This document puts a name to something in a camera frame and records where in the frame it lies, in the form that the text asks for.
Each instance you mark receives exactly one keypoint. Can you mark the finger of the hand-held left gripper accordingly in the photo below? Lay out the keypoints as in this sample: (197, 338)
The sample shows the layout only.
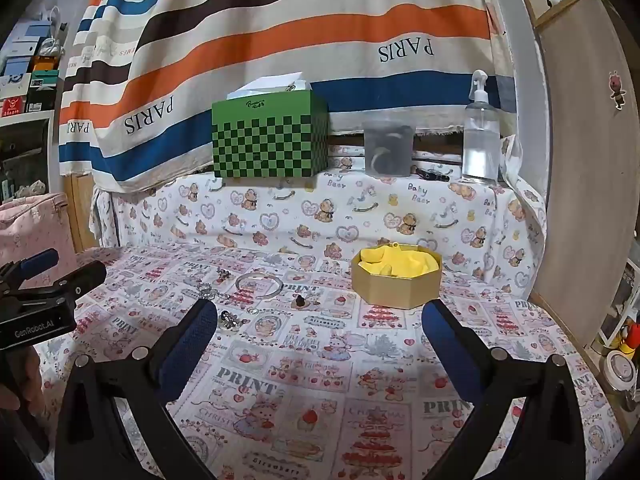
(40, 262)
(82, 280)

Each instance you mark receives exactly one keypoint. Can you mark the striped blanket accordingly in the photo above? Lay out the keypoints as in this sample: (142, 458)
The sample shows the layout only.
(300, 40)

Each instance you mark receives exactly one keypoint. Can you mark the pink fabric bag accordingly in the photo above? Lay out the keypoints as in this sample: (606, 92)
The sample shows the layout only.
(35, 230)

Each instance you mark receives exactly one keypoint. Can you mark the wooden door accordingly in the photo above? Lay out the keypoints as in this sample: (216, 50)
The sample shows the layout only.
(575, 160)

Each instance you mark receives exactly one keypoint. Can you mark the clear plastic container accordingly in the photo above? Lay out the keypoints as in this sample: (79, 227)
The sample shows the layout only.
(387, 147)

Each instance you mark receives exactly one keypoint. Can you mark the person's left hand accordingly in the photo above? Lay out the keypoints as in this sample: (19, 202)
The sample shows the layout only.
(22, 382)

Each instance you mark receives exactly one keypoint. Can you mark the white tissue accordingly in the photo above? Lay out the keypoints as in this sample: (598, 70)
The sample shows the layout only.
(270, 85)

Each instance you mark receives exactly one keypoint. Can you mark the white shelf unit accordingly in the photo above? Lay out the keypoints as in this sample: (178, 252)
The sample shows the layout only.
(25, 155)

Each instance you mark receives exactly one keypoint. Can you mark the clear spray bottle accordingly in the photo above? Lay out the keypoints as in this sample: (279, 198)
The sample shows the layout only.
(480, 140)

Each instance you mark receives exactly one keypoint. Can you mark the stack of storage boxes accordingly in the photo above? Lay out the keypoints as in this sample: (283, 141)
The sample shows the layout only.
(30, 70)

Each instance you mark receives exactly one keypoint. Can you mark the silver bangle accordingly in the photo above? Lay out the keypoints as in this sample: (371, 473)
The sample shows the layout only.
(256, 273)

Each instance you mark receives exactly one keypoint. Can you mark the bear sticker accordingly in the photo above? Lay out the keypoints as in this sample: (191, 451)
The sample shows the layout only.
(617, 90)

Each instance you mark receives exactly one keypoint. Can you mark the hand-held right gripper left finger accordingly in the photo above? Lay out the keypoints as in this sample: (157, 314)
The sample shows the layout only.
(192, 340)

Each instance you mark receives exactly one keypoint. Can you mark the red yellow toy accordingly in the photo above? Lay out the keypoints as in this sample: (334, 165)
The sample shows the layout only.
(631, 337)

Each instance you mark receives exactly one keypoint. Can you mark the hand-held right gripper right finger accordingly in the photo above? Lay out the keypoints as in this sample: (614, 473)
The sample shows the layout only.
(445, 340)

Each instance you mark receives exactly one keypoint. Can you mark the bear print cloth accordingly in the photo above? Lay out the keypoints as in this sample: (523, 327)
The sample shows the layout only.
(320, 210)

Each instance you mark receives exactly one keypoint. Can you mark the small brooch pin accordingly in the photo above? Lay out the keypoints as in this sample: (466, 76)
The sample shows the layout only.
(300, 302)

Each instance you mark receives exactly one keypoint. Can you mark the white tape roll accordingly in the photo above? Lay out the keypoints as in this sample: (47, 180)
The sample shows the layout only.
(619, 370)

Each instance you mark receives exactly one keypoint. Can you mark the crystal cluster earring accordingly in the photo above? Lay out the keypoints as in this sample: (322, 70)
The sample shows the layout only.
(229, 321)

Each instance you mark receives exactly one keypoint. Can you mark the strawberry print tablecloth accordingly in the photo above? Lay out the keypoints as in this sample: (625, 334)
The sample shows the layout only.
(320, 385)

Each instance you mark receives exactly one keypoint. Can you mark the black hair clip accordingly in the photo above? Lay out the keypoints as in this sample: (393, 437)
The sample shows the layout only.
(432, 174)

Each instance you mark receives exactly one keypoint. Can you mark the green checkered tissue box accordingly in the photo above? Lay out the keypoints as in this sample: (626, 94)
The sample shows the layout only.
(270, 140)

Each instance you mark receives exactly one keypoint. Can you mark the gold octagonal box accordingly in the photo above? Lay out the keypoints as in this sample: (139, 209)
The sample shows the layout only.
(395, 290)

